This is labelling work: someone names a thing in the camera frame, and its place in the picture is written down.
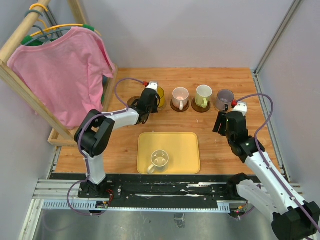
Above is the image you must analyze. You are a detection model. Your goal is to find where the light woven rattan coaster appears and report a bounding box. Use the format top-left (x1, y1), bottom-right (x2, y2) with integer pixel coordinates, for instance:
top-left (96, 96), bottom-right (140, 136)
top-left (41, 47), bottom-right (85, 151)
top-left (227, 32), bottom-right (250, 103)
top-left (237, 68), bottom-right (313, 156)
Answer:
top-left (157, 105), bottom-right (166, 112)

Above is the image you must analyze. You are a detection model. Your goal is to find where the yellow transparent cup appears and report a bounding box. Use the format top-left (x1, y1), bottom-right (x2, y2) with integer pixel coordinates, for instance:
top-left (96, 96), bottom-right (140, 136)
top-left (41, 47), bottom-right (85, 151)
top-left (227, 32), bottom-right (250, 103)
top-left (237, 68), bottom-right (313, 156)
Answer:
top-left (157, 87), bottom-right (165, 109)

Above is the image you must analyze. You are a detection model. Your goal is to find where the dark brown coaster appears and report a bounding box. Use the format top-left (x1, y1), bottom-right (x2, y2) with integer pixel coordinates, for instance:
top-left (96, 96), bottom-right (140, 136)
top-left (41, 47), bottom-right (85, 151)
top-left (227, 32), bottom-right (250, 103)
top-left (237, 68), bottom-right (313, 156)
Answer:
top-left (127, 96), bottom-right (140, 112)
top-left (191, 98), bottom-right (211, 113)
top-left (170, 100), bottom-right (190, 112)

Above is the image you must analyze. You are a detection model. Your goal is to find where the purple transparent cup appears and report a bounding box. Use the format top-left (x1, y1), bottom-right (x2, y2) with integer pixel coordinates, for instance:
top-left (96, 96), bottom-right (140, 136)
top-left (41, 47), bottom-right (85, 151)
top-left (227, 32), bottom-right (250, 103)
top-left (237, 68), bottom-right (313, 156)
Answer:
top-left (214, 89), bottom-right (235, 112)

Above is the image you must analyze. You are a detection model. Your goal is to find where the pink mug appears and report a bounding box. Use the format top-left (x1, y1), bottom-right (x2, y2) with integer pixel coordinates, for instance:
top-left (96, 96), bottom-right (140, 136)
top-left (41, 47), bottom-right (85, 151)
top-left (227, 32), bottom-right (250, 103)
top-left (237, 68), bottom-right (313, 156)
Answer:
top-left (172, 87), bottom-right (189, 110)

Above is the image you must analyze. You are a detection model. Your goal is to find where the white mug green handle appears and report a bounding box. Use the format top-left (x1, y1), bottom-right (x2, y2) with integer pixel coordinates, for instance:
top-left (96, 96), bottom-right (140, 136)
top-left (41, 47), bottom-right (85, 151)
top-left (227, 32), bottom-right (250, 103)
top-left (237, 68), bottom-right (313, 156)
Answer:
top-left (195, 84), bottom-right (213, 109)

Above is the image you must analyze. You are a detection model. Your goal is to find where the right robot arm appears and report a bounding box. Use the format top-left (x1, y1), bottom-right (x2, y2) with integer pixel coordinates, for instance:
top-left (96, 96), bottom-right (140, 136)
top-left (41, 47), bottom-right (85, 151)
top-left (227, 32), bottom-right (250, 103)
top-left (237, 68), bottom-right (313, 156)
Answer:
top-left (213, 110), bottom-right (320, 240)

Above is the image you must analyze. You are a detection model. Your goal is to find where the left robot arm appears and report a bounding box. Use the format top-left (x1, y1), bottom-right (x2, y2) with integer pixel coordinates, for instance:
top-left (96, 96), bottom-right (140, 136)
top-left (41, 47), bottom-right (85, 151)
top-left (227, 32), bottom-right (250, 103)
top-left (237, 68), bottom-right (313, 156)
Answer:
top-left (74, 87), bottom-right (160, 198)

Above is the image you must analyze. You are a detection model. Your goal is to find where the yellow plastic tray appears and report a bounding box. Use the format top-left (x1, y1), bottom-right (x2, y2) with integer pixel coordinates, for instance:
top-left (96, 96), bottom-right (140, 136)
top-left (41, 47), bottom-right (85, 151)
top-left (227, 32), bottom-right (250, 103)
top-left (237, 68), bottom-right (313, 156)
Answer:
top-left (137, 132), bottom-right (201, 175)

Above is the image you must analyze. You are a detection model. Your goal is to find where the beige smiley mug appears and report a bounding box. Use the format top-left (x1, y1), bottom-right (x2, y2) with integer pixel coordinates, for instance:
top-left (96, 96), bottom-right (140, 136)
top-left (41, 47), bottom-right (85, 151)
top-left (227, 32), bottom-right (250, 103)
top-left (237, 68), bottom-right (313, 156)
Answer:
top-left (147, 149), bottom-right (170, 175)

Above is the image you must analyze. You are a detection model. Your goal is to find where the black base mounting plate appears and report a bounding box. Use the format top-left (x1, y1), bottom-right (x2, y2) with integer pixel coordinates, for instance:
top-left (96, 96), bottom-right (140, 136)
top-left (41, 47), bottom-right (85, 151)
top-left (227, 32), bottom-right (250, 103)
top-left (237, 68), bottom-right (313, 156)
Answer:
top-left (78, 174), bottom-right (244, 210)

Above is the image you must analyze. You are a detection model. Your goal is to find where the pink t-shirt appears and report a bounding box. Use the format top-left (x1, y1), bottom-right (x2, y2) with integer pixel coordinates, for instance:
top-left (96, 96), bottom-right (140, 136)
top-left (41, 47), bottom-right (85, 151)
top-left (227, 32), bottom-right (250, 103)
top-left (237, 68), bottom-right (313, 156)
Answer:
top-left (7, 27), bottom-right (115, 129)

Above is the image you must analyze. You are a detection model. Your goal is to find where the grey clothes hanger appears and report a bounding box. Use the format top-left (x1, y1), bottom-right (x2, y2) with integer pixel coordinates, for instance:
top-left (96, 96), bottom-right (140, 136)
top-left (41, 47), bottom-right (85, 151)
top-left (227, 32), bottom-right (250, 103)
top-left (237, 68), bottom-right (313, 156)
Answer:
top-left (20, 25), bottom-right (71, 47)

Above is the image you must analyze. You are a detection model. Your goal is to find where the yellow clothes hanger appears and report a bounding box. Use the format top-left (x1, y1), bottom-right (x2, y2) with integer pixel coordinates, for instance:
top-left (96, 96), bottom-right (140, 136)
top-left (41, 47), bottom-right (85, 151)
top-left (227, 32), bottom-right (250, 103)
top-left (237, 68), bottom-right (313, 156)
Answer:
top-left (25, 0), bottom-right (102, 37)

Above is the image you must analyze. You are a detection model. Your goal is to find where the wooden hanging rod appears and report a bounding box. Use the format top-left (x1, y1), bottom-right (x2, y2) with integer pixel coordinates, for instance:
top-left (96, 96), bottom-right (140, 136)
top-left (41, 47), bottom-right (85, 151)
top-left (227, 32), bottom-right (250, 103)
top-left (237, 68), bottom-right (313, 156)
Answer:
top-left (0, 12), bottom-right (40, 63)

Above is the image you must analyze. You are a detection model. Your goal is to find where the wooden clothes rack frame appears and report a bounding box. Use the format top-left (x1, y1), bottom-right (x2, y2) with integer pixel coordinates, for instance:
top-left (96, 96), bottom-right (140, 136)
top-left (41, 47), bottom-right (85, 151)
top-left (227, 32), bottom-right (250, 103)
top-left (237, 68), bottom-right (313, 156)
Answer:
top-left (0, 0), bottom-right (118, 147)

